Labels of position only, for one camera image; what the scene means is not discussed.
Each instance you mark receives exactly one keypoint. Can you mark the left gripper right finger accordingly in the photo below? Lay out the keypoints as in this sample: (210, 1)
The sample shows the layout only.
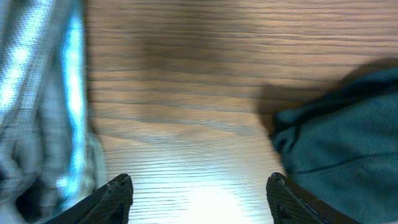
(291, 204)

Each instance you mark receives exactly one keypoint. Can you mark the folded grey shorts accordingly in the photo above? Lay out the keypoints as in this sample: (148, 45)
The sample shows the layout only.
(50, 156)

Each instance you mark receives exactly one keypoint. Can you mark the black pants red waistband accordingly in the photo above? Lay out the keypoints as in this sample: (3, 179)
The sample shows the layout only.
(342, 147)

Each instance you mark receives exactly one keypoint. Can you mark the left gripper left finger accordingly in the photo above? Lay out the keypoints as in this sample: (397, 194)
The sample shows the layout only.
(110, 204)

